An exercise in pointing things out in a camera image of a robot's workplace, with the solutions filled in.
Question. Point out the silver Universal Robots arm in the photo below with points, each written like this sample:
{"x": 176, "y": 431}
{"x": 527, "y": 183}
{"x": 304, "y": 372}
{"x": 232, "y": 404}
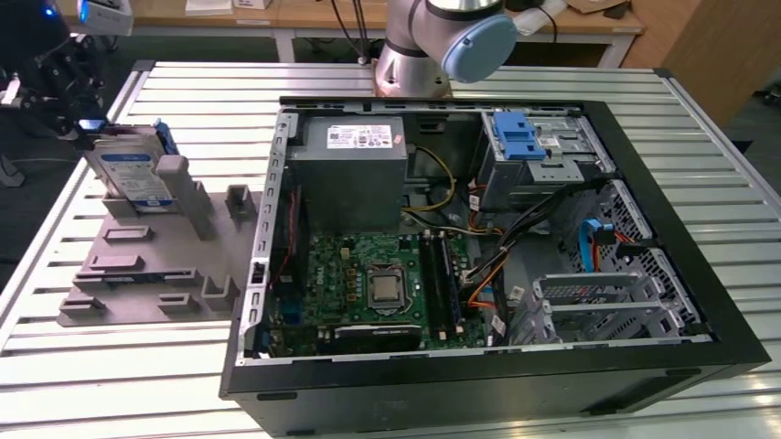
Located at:
{"x": 402, "y": 68}

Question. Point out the blue drive latch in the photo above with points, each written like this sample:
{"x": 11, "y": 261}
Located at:
{"x": 515, "y": 137}

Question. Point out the grey power supply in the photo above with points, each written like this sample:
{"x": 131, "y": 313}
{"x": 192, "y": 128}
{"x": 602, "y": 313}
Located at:
{"x": 347, "y": 183}

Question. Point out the green motherboard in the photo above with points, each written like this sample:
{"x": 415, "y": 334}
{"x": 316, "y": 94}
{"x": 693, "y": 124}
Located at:
{"x": 332, "y": 270}

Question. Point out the black RAM slot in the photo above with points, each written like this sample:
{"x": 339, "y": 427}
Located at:
{"x": 436, "y": 283}
{"x": 427, "y": 283}
{"x": 446, "y": 283}

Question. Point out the silver CPU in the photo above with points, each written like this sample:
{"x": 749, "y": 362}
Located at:
{"x": 386, "y": 289}

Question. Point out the black CPU socket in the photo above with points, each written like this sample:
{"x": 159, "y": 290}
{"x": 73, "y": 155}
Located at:
{"x": 386, "y": 267}

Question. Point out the grey optical drive cage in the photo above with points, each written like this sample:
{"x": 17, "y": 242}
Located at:
{"x": 549, "y": 174}

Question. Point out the wooden desk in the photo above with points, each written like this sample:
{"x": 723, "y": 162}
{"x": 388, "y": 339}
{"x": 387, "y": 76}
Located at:
{"x": 164, "y": 17}

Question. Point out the black open PC case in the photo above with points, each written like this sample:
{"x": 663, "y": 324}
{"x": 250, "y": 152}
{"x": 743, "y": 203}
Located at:
{"x": 427, "y": 388}

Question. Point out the hard disk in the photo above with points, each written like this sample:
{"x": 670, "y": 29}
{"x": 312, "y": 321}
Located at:
{"x": 131, "y": 178}

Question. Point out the white box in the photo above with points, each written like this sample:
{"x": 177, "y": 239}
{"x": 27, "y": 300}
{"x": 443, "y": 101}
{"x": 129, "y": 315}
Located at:
{"x": 252, "y": 3}
{"x": 208, "y": 5}

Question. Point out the grey stand foot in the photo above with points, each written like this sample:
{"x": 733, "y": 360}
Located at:
{"x": 9, "y": 176}

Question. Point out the black graphics card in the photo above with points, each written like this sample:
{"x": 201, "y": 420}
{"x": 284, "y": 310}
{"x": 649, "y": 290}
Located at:
{"x": 372, "y": 336}

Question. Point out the brown cardboard piece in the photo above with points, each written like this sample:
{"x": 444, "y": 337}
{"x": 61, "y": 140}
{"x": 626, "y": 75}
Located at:
{"x": 589, "y": 5}

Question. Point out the grey parts rack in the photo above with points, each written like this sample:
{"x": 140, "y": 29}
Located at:
{"x": 152, "y": 247}

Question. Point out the grey disk bay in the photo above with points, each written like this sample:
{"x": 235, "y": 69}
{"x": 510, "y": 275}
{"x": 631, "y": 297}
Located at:
{"x": 603, "y": 307}

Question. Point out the wooden cabinet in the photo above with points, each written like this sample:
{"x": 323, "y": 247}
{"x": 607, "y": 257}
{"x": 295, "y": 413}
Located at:
{"x": 719, "y": 46}

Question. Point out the RAM stick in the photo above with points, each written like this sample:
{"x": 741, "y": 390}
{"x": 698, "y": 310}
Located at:
{"x": 455, "y": 283}

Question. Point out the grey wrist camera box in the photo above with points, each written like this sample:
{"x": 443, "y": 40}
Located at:
{"x": 107, "y": 18}

